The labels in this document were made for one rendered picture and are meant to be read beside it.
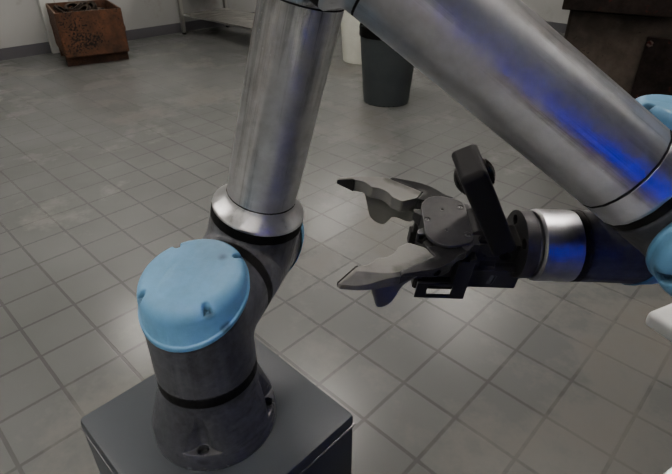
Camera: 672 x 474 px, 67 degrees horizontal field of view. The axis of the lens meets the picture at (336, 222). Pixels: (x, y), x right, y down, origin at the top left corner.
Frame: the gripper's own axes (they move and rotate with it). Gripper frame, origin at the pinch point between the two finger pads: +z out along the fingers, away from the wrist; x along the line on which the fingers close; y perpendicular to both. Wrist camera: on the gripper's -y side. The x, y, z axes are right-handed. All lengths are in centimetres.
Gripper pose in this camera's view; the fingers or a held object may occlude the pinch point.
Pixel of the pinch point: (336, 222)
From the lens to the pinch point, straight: 50.8
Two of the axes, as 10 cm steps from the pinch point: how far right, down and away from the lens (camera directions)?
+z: -10.0, -0.4, -0.3
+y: -0.5, 7.2, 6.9
